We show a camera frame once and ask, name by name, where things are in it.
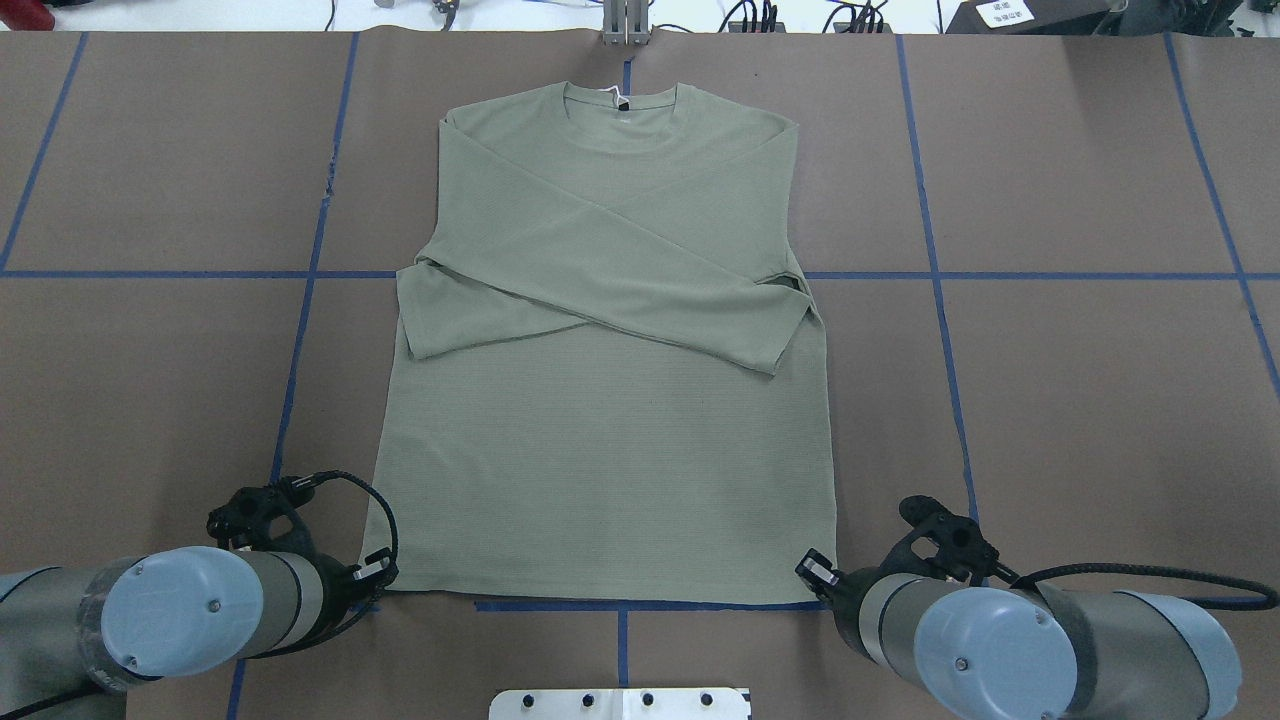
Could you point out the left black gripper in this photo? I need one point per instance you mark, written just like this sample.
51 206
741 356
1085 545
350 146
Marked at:
343 586

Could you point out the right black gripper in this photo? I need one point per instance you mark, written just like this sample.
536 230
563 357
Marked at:
841 588

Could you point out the olive green long-sleeve shirt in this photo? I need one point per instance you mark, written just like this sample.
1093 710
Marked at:
610 374

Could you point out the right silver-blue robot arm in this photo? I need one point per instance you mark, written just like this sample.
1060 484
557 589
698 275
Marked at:
1046 653

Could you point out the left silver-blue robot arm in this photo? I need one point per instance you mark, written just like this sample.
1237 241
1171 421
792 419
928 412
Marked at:
77 641

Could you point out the red cylinder bottle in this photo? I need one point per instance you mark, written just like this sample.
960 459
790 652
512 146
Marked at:
26 15

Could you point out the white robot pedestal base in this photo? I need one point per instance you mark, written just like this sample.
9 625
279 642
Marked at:
623 703

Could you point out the aluminium frame post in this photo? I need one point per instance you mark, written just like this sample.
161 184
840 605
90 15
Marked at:
626 22

